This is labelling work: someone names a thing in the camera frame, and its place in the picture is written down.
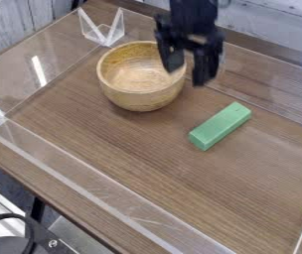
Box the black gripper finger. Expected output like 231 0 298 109
156 34 184 72
192 49 223 86

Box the black metal table leg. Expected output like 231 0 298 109
30 197 45 222

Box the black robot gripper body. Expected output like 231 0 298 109
153 0 224 55

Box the light wooden bowl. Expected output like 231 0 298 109
96 41 187 112

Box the clear acrylic tray wall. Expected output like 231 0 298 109
0 2 302 254

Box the green rectangular block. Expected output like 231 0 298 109
188 102 251 151

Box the clear acrylic corner bracket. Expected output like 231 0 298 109
76 8 124 47

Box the black cable loop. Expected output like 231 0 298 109
0 212 37 254

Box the black metal base plate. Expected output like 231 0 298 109
26 218 78 254

